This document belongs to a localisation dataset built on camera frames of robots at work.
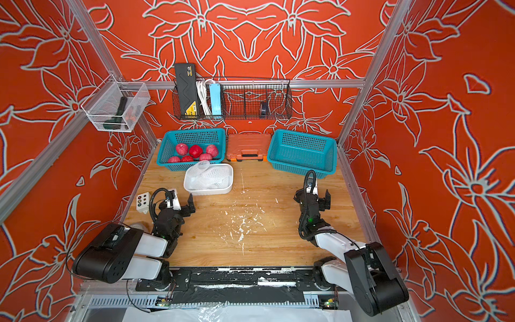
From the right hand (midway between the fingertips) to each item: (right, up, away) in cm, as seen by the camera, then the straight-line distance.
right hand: (312, 188), depth 86 cm
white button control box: (-78, -7, +6) cm, 79 cm away
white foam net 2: (-44, +4, +6) cm, 45 cm away
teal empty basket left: (-67, +18, +24) cm, 73 cm away
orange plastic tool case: (-29, +20, +24) cm, 43 cm away
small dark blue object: (-21, +36, +4) cm, 42 cm away
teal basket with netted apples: (-1, +16, +29) cm, 33 cm away
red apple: (-58, +17, +21) cm, 65 cm away
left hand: (-59, -4, +2) cm, 59 cm away
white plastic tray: (-50, -3, +8) cm, 51 cm away
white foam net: (-54, +2, +10) cm, 55 cm away
